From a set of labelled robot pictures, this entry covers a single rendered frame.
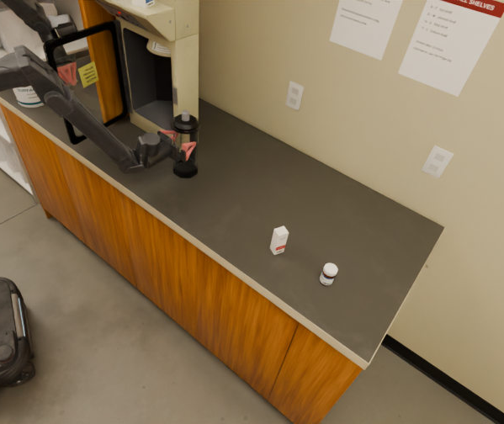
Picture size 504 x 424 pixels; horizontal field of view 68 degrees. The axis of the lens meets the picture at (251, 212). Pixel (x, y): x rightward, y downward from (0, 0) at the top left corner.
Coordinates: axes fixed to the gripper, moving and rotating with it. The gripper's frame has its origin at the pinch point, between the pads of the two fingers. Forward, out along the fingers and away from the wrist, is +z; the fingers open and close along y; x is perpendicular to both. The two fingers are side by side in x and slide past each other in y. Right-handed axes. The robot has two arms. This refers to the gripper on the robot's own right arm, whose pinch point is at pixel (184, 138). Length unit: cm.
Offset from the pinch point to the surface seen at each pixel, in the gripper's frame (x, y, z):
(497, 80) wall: -39, -82, 50
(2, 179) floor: 110, 165, -20
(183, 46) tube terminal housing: -28.3, 10.2, 10.2
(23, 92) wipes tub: 8, 82, -18
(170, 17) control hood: -39.0, 10.2, 5.0
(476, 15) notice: -53, -68, 50
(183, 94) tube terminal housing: -10.4, 10.3, 9.5
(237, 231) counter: 15.9, -36.0, -10.6
